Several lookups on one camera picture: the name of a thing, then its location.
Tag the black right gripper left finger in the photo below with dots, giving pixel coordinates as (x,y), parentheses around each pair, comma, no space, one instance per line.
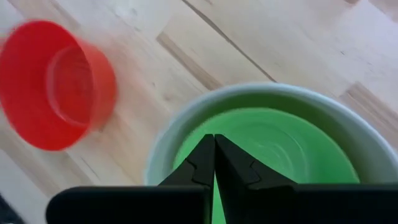
(174,202)

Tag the green plastic bowl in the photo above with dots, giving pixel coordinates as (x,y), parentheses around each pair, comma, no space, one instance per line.
(280,146)

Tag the green bowl with metal rim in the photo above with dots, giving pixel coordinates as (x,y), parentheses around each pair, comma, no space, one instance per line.
(376,152)

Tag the red plastic cup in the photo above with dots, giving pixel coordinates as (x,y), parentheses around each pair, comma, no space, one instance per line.
(28,93)

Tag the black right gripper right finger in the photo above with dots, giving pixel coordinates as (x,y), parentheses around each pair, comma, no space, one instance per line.
(264,202)

